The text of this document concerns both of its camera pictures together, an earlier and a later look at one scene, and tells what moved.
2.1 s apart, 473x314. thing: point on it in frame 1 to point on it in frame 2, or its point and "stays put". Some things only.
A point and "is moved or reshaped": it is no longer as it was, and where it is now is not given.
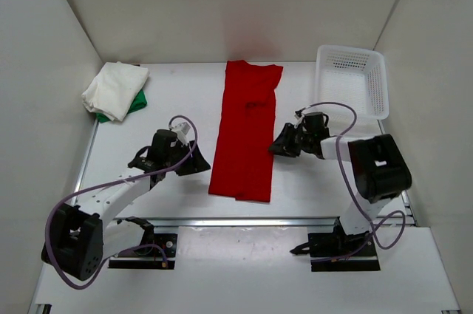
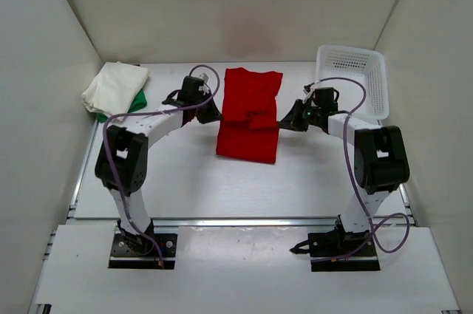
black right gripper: (284, 145) to (293, 121)
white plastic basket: (352, 76) stays put
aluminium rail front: (242, 222) stays put
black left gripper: (196, 163) to (213, 115)
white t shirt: (114, 89) stays put
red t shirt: (243, 162) is moved or reshaped
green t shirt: (140, 102) stays put
